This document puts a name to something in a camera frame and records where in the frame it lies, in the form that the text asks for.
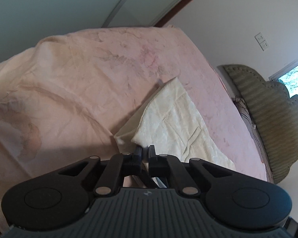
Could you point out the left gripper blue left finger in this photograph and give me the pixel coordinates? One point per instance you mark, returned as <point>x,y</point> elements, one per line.
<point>132,162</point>

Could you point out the white wall switch plate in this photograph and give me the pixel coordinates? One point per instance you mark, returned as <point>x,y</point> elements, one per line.
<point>262,41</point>

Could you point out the brown wooden door frame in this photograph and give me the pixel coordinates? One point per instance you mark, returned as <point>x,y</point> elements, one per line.
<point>172,12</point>

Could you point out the olive green padded headboard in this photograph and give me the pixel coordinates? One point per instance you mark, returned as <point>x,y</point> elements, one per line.
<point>275,114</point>

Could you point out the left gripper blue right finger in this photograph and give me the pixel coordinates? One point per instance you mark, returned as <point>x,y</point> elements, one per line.
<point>157,165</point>

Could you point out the cream white pants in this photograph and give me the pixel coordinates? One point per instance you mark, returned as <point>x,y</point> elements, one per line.
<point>170,121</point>

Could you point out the pink floral bed blanket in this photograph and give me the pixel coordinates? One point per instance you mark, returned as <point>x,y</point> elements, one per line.
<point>65,99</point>

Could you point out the bright window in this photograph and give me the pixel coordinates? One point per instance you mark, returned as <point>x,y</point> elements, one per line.
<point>289,77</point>

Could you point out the white wardrobe with sliding doors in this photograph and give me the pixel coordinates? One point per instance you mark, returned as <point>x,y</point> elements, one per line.
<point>23,23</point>

